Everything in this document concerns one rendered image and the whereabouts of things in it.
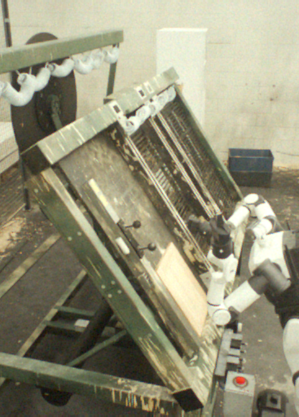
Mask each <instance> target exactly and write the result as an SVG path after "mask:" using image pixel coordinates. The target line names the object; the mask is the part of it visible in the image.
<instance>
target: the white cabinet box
mask: <svg viewBox="0 0 299 417"><path fill-rule="evenodd" d="M208 31H209V29H198V28H162V29H160V30H157V34H156V75H158V74H160V73H161V72H164V71H165V70H167V69H168V68H172V67H174V69H175V70H176V72H177V74H178V75H179V77H180V78H179V79H177V81H175V82H176V85H177V86H178V88H179V89H180V91H181V93H182V95H183V97H184V98H185V100H186V101H187V103H188V105H189V106H190V109H191V111H192V112H194V114H195V116H196V118H197V120H198V121H199V122H200V124H201V126H202V128H204V102H205V85H206V67H207V49H208Z"/></svg>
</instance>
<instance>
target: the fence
mask: <svg viewBox="0 0 299 417"><path fill-rule="evenodd" d="M92 182H93V183H94V184H95V182H94V180H93V179H91V180H90V181H89V182H86V183H85V184H84V185H83V186H82V187H83V189H84V190H85V192H86V194H87V195H88V196H89V197H90V199H91V201H92V203H93V204H94V206H95V207H96V208H97V210H98V211H99V213H101V215H102V216H103V218H104V220H105V221H106V223H107V224H108V226H109V228H110V229H111V231H112V233H113V234H114V235H115V236H116V237H117V238H119V237H121V239H122V240H124V242H125V244H126V245H127V247H128V249H129V250H130V252H129V253H128V255H129V257H130V259H131V260H132V262H133V263H134V264H135V266H136V267H137V269H138V270H139V273H140V274H141V273H143V272H147V274H148V276H149V277H150V279H151V280H152V282H153V285H152V287H151V289H152V290H153V292H154V293H155V296H156V298H157V299H158V301H159V302H160V303H161V305H162V306H163V308H164V309H165V311H166V312H167V314H168V315H169V316H170V317H171V319H172V320H173V322H174V324H175V325H176V327H177V328H178V330H179V331H180V332H181V334H182V336H183V337H184V339H185V340H186V342H187V344H188V345H189V347H190V348H191V350H192V351H196V350H199V349H200V347H201V345H202V341H201V340H200V338H199V337H198V335H197V334H196V332H195V331H194V329H192V328H191V326H190V324H189V323H188V321H187V320H186V318H185V316H184V315H183V313H182V311H181V310H180V309H179V307H178V306H177V304H176V303H175V301H174V299H173V298H172V296H171V295H170V293H168V291H167V290H166V288H165V286H164V285H163V283H162V282H161V281H160V279H159V278H158V276H157V275H156V273H155V271H154V269H153V268H152V266H151V265H150V263H149V262H148V260H147V258H145V257H144V256H143V258H142V259H139V257H138V255H137V254H136V252H135V251H134V250H133V247H132V246H131V244H130V242H129V241H128V239H127V238H126V237H125V236H124V234H122V233H121V231H120V229H119V228H118V226H117V222H118V220H119V217H118V216H117V215H116V213H115V212H114V210H113V209H112V207H111V205H110V204H109V203H108V200H107V199H106V197H105V196H104V194H103V192H102V191H101V190H100V189H99V188H98V187H97V185H96V184H95V185H96V187H97V188H98V190H99V191H98V192H97V193H96V191H95V189H94V188H93V187H92V186H91V183H92ZM101 195H103V197H104V198H105V200H106V201H107V203H108V204H107V205H106V206H105V204H104V203H103V201H102V199H101V198H100V196H101Z"/></svg>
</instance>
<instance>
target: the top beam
mask: <svg viewBox="0 0 299 417"><path fill-rule="evenodd" d="M176 76H178V74H177V72H176V70H175V69H174V67H172V68H168V69H167V70H165V71H164V72H161V73H160V74H158V75H156V76H154V77H153V78H151V79H149V80H147V81H145V82H143V84H141V85H140V86H137V87H135V88H133V89H132V90H130V91H128V92H127V93H125V94H122V95H120V96H119V97H117V98H115V99H114V100H112V101H110V102H108V103H106V104H104V105H103V106H101V108H98V109H96V110H94V111H93V112H91V113H89V114H87V115H86V116H84V117H82V118H80V119H79V120H77V121H74V122H73V123H71V124H69V125H66V126H65V127H64V128H62V129H60V130H59V131H58V132H56V133H54V134H52V135H50V136H48V137H46V138H44V139H43V140H41V141H39V142H38V143H36V144H34V145H33V146H31V147H30V148H28V149H26V150H25V151H23V152H21V154H20V157H21V158H22V160H23V161H24V163H25V164H26V165H27V167H28V168H30V170H31V171H32V173H33V174H34V175H37V174H38V173H40V172H41V171H43V170H44V169H46V168H48V167H50V166H51V165H53V164H55V163H56V162H58V161H59V160H61V159H62V158H64V157H65V156H66V155H68V154H69V152H71V151H72V150H74V149H75V148H78V147H80V146H81V145H82V144H83V143H85V142H86V141H88V140H89V139H91V138H93V137H94V136H95V135H96V134H98V133H100V132H102V131H103V129H105V128H107V127H108V126H110V124H112V123H113V122H115V121H117V118H116V117H115V116H114V114H113V113H112V111H111V109H110V107H109V106H108V105H109V104H110V103H111V102H113V101H115V100H116V102H117V104H118V105H119V108H120V109H121V111H122V112H124V113H125V114H127V113H126V110H128V109H129V108H131V106H133V105H134V104H136V103H137V102H138V101H140V100H141V99H140V98H139V96H138V95H137V93H136V91H135V89H137V88H139V87H141V89H142V90H143V92H144V94H145V95H146V96H148V95H149V93H148V92H147V90H145V89H144V87H143V85H144V84H147V82H148V81H149V84H150V85H151V87H152V89H153V90H154V91H156V90H158V89H159V88H161V87H162V86H163V85H165V84H166V82H168V81H171V80H172V79H174V78H175V77H176Z"/></svg>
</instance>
